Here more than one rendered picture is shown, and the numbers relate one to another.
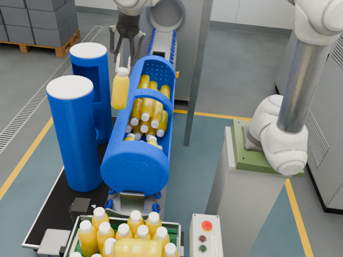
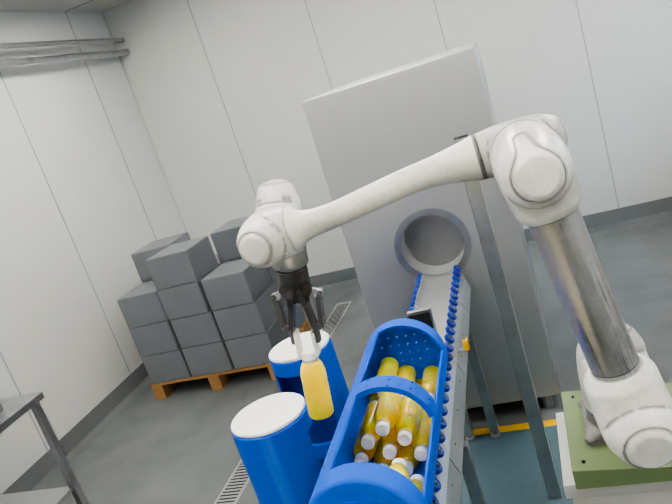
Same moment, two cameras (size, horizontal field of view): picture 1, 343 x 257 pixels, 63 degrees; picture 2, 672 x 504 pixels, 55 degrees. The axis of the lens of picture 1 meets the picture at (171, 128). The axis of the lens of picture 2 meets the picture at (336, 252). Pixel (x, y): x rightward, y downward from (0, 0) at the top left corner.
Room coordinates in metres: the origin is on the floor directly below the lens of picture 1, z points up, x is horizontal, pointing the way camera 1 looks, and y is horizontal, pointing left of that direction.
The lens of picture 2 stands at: (-0.41, -0.40, 2.07)
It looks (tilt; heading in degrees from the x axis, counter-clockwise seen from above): 14 degrees down; 18
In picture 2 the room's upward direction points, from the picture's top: 18 degrees counter-clockwise
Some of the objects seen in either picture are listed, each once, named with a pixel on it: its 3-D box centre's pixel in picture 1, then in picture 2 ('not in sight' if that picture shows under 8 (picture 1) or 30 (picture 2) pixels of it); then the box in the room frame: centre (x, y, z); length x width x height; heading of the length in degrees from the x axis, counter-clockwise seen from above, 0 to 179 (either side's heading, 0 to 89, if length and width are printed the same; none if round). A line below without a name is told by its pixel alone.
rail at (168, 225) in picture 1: (129, 221); not in sight; (0.63, 0.13, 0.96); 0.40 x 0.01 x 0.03; 91
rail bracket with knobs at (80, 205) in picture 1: (83, 211); not in sight; (0.66, 0.33, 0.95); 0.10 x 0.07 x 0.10; 91
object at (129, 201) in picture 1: (132, 201); not in sight; (0.71, 0.13, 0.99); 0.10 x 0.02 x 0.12; 91
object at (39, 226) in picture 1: (95, 172); not in sight; (1.62, 0.63, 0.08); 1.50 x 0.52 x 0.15; 179
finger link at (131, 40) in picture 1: (131, 44); (308, 309); (0.99, 0.18, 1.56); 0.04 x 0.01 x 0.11; 1
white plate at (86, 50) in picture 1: (88, 50); (299, 346); (2.04, 0.71, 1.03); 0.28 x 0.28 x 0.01
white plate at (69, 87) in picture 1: (70, 86); (268, 414); (1.49, 0.66, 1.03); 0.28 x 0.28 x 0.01
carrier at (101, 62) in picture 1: (93, 97); (329, 433); (2.04, 0.71, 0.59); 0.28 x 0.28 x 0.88
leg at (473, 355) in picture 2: not in sight; (481, 385); (2.74, 0.10, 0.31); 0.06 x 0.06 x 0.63; 1
